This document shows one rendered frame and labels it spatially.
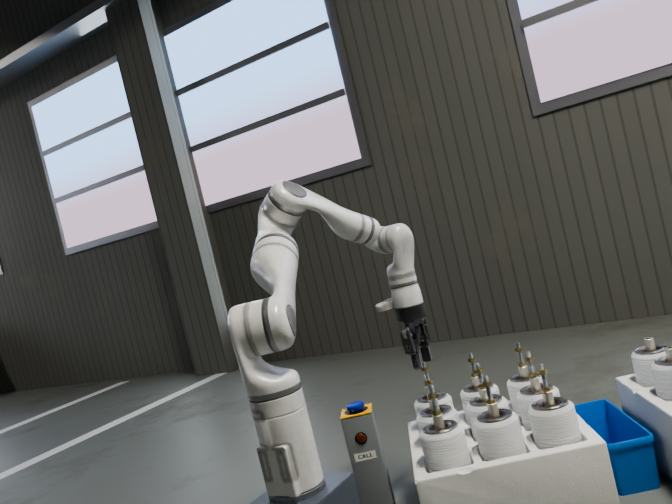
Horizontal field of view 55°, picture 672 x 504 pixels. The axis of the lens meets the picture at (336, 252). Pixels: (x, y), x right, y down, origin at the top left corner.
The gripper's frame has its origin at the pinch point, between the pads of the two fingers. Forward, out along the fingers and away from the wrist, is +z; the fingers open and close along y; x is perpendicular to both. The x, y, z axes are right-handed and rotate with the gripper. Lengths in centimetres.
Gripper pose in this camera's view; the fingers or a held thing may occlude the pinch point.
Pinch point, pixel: (422, 359)
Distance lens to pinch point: 165.0
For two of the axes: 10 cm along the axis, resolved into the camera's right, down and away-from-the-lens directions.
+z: 2.4, 9.7, 0.2
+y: 4.6, -1.3, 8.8
